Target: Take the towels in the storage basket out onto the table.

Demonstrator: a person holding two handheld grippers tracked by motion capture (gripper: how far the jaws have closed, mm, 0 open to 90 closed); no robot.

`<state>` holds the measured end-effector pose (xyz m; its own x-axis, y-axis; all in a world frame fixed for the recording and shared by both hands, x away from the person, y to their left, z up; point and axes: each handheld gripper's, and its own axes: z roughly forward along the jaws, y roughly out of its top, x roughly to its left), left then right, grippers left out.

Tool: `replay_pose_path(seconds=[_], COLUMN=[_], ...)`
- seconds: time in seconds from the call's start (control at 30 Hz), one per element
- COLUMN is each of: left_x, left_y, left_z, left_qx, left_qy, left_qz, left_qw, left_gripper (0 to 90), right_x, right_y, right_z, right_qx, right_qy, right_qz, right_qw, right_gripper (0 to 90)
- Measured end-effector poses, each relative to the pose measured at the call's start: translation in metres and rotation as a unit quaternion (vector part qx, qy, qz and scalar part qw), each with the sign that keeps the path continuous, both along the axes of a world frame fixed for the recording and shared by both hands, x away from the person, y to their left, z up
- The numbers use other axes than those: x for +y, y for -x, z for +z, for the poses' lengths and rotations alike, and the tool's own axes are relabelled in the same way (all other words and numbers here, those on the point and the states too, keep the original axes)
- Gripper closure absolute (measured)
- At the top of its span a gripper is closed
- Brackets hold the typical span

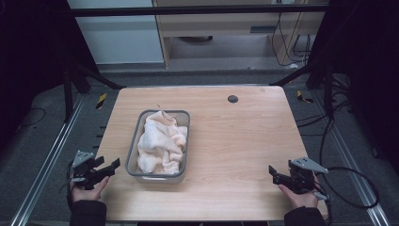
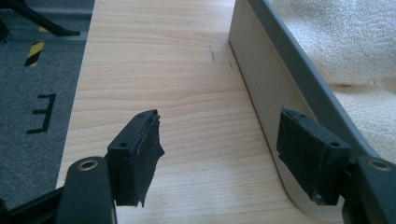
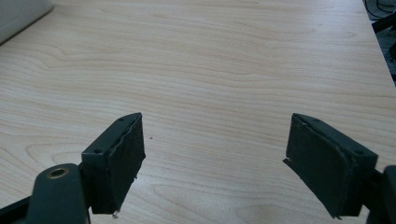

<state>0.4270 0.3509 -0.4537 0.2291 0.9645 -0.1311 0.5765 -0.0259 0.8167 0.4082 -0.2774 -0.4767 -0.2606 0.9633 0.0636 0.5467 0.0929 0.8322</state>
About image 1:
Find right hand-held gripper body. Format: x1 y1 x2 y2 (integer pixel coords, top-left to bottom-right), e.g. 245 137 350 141
288 156 330 195

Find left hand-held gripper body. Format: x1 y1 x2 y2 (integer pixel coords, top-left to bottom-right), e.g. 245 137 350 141
71 150 105 191

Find grey plastic container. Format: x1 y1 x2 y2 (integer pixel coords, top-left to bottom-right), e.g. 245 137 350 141
124 108 191 186

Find white towel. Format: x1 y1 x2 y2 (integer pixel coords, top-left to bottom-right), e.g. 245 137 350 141
136 110 189 175

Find person's right hand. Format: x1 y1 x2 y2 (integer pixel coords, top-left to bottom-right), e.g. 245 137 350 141
278 183 320 210

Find person's left hand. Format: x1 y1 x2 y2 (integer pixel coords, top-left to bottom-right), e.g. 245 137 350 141
71 175 111 203

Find yellow black tape marker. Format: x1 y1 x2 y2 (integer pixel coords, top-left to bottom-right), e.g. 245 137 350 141
95 92 108 110
295 89 315 105

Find black metal stand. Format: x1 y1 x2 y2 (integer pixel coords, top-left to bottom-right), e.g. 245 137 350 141
61 60 127 124
268 59 336 121

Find dark curtain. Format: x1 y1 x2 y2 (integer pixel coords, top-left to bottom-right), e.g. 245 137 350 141
0 0 102 152
309 0 399 177

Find white cabinet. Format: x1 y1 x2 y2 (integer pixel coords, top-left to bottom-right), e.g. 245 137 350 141
66 0 166 66

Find aluminium floor rail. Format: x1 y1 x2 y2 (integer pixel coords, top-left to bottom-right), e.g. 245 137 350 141
8 93 88 226
311 89 391 226

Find black floor cables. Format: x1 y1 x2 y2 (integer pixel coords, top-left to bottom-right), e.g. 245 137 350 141
295 74 361 168

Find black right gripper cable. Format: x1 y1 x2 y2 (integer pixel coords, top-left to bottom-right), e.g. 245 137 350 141
313 166 380 226

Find thin black floor cable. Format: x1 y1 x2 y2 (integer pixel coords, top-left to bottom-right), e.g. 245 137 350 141
17 106 47 130

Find black desk cables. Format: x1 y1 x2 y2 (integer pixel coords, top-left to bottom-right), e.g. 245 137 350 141
270 11 313 68

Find black horizontal frame bar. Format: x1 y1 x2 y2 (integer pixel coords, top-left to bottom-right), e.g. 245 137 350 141
69 4 330 18

